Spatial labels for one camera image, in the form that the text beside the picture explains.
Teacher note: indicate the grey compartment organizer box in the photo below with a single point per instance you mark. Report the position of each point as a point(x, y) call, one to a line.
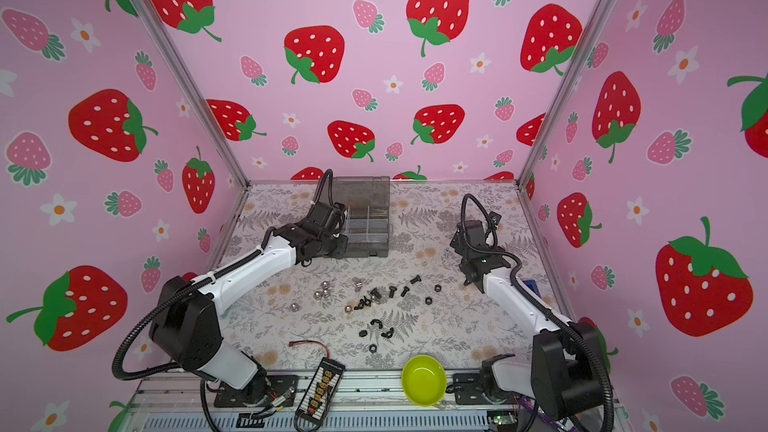
point(365, 230)

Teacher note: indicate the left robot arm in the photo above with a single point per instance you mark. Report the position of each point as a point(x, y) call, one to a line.
point(185, 324)

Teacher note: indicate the lime green bowl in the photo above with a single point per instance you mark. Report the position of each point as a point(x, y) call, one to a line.
point(424, 381)

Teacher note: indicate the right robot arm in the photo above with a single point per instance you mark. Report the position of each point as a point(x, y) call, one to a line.
point(567, 374)

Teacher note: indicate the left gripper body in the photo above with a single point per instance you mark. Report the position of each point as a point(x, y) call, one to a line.
point(335, 246)

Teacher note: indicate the blue box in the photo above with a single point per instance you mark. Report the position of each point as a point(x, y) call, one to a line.
point(532, 285)

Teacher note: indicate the black battery charger board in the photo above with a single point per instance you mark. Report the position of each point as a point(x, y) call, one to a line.
point(315, 404)

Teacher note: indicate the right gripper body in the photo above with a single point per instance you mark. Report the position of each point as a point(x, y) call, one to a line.
point(493, 255)

